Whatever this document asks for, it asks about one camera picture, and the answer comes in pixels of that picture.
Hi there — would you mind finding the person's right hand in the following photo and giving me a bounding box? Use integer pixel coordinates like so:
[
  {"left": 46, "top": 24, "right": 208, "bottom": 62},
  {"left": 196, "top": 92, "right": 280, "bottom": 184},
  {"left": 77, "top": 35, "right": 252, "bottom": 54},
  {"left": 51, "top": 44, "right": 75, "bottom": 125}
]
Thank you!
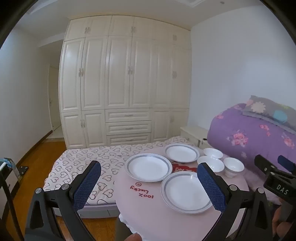
[{"left": 272, "top": 205, "right": 296, "bottom": 241}]

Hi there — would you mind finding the heart print bed sheet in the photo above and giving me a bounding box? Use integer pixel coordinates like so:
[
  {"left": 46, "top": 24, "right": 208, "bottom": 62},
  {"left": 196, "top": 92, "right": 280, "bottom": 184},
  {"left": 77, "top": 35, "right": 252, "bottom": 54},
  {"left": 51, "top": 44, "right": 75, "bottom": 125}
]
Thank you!
[{"left": 43, "top": 136, "right": 197, "bottom": 205}]

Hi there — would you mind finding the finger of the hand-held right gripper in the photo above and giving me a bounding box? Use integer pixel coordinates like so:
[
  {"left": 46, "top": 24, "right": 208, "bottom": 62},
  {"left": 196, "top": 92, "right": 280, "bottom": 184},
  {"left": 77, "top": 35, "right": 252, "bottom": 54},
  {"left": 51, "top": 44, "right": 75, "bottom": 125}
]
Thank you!
[
  {"left": 254, "top": 154, "right": 281, "bottom": 178},
  {"left": 278, "top": 155, "right": 296, "bottom": 173}
]

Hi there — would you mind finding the cream panelled wardrobe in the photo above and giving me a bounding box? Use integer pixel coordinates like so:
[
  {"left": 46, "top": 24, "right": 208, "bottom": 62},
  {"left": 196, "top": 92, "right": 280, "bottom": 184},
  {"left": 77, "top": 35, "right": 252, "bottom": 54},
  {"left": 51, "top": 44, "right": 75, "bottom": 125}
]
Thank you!
[{"left": 59, "top": 15, "right": 192, "bottom": 150}]

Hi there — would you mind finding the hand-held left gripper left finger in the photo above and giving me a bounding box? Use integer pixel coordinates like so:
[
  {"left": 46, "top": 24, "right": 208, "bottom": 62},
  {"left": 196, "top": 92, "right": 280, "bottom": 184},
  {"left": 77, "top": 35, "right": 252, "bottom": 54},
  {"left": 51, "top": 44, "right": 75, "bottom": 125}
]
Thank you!
[{"left": 24, "top": 160, "right": 102, "bottom": 241}]

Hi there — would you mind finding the white door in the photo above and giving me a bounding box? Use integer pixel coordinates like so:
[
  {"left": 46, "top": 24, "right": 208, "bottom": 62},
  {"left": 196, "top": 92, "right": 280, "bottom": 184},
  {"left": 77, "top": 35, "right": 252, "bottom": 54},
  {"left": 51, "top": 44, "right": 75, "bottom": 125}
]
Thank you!
[{"left": 48, "top": 66, "right": 62, "bottom": 131}]

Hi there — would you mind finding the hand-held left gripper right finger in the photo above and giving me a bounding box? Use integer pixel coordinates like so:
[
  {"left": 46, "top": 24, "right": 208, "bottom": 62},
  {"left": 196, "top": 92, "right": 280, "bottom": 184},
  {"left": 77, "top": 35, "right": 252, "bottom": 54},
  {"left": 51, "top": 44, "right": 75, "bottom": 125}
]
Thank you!
[{"left": 197, "top": 162, "right": 274, "bottom": 241}]

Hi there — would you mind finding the grey floral pillow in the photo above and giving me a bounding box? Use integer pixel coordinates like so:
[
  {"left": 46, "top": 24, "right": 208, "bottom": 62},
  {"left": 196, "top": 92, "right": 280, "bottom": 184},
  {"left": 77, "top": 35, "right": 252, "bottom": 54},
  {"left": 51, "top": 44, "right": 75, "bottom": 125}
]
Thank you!
[{"left": 242, "top": 95, "right": 296, "bottom": 135}]

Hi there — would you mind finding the purple floral quilt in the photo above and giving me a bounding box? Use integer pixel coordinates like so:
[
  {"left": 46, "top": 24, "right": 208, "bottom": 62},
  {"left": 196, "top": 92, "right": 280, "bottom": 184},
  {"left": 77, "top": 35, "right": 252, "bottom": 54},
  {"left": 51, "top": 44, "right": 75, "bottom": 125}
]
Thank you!
[{"left": 206, "top": 103, "right": 296, "bottom": 176}]

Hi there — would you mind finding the white bowl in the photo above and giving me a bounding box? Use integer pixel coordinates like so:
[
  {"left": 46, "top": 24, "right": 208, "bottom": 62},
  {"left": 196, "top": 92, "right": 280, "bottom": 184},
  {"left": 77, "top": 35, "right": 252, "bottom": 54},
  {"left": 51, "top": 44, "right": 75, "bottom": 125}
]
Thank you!
[
  {"left": 223, "top": 157, "right": 245, "bottom": 178},
  {"left": 197, "top": 156, "right": 225, "bottom": 173},
  {"left": 203, "top": 148, "right": 224, "bottom": 159}
]

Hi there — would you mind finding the pink printed round table cover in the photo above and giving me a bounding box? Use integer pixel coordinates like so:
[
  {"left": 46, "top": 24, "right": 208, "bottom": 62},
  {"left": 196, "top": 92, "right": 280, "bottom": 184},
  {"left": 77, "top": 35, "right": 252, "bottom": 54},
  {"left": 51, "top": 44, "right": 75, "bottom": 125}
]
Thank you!
[{"left": 114, "top": 145, "right": 250, "bottom": 241}]

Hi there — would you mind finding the cream nightstand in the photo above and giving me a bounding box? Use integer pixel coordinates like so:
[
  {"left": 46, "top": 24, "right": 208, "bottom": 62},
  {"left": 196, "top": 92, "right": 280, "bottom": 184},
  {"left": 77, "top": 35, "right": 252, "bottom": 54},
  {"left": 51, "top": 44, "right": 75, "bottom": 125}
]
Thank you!
[{"left": 180, "top": 126, "right": 210, "bottom": 149}]

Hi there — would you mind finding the white plate grey rim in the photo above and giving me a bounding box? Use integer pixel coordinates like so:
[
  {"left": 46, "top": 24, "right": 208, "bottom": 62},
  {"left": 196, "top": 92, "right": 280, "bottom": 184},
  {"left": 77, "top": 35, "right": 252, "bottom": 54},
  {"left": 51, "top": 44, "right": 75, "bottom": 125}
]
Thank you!
[
  {"left": 161, "top": 171, "right": 213, "bottom": 214},
  {"left": 165, "top": 144, "right": 200, "bottom": 164},
  {"left": 124, "top": 153, "right": 173, "bottom": 182}
]

